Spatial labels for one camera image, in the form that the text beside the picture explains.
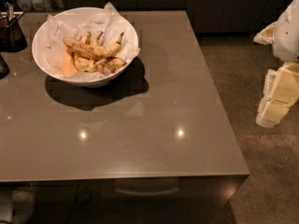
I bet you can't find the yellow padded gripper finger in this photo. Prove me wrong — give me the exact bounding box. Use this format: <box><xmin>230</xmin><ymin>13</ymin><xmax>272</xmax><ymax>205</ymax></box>
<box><xmin>270</xmin><ymin>63</ymin><xmax>299</xmax><ymax>106</ymax></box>
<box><xmin>256</xmin><ymin>99</ymin><xmax>290</xmax><ymax>128</ymax></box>

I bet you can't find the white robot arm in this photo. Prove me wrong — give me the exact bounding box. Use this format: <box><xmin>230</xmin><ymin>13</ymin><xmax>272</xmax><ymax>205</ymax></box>
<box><xmin>253</xmin><ymin>0</ymin><xmax>299</xmax><ymax>128</ymax></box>

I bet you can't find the white paper liner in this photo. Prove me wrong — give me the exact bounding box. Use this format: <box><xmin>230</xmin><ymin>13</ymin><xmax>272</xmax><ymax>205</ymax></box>
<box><xmin>43</xmin><ymin>1</ymin><xmax>142</xmax><ymax>82</ymax></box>

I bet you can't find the dark round object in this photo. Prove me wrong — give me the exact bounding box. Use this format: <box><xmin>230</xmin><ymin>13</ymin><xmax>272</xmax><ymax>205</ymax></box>
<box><xmin>0</xmin><ymin>55</ymin><xmax>9</xmax><ymax>79</ymax></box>

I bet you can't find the black mesh utensil holder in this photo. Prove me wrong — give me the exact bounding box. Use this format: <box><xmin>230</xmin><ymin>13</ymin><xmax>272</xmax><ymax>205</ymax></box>
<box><xmin>0</xmin><ymin>3</ymin><xmax>28</xmax><ymax>53</ymax></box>

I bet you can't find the long spotted banana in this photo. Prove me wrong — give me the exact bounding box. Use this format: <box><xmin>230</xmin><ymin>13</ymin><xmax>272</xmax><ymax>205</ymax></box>
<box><xmin>63</xmin><ymin>33</ymin><xmax>124</xmax><ymax>60</ymax></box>

